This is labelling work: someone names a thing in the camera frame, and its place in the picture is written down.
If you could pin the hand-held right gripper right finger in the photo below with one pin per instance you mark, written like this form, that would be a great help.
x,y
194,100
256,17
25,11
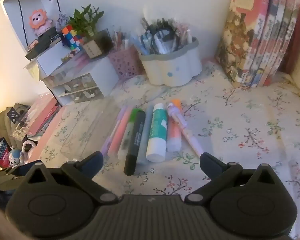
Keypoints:
x,y
209,163

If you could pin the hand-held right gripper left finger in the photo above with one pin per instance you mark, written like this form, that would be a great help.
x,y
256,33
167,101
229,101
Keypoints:
x,y
93,162

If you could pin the thin lilac pen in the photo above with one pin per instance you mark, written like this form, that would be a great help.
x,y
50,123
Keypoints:
x,y
108,142

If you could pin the clear plastic tray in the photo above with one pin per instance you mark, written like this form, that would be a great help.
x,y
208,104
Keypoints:
x,y
87,130

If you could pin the pink highlighter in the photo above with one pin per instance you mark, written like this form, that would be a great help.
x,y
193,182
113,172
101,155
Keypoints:
x,y
121,130

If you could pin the black marker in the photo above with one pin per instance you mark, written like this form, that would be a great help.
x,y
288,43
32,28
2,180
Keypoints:
x,y
135,145

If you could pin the orange highlighter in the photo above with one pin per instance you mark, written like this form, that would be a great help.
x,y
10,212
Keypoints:
x,y
174,132

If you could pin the white teal glue stick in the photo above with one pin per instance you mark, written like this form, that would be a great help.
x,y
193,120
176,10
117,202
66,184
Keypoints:
x,y
157,135

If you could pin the grey marker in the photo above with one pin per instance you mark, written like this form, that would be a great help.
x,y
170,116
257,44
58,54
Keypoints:
x,y
146,127

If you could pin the floral tablecloth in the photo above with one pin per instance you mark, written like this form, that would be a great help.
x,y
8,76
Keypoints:
x,y
240,135

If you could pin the pink flat box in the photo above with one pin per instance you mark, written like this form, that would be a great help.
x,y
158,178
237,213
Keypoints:
x,y
43,116

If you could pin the blue white plush toy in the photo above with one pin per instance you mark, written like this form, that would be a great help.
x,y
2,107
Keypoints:
x,y
15,157

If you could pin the white drawer organiser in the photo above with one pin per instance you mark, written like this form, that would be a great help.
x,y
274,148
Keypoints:
x,y
100,72

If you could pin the grey backpack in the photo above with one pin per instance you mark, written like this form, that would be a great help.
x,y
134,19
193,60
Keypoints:
x,y
12,116

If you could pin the dark patterned bag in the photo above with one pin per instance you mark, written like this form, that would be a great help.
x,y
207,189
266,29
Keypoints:
x,y
0,151

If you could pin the pink perforated pen holder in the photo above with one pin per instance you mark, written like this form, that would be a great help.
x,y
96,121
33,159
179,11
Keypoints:
x,y
126,65

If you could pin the white cloud-shaped pen holder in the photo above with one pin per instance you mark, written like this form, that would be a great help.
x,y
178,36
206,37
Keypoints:
x,y
170,65

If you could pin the square labelled plant pot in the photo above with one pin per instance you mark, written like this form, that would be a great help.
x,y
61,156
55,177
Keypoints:
x,y
92,50

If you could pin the dark fluffy pompom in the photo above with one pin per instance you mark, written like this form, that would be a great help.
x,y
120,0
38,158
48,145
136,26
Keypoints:
x,y
105,42

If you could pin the bunch of pencils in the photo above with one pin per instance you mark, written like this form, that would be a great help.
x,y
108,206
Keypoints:
x,y
120,40

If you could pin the colourful twisted puzzle cube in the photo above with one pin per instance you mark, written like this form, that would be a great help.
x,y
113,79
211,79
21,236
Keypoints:
x,y
71,37

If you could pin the black box device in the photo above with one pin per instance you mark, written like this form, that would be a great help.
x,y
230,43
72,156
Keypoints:
x,y
43,43

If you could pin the bundle of pens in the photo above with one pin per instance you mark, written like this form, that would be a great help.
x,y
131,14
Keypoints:
x,y
145,42

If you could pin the green bamboo plant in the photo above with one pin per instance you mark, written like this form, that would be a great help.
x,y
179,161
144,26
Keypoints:
x,y
86,21

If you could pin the purple crystal ornament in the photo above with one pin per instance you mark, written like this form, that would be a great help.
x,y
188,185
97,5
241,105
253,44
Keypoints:
x,y
62,19

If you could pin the pink lion toy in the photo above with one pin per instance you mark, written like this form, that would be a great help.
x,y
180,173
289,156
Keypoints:
x,y
38,20

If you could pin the white shelf unit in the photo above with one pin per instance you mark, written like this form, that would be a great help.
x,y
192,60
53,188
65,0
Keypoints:
x,y
11,7

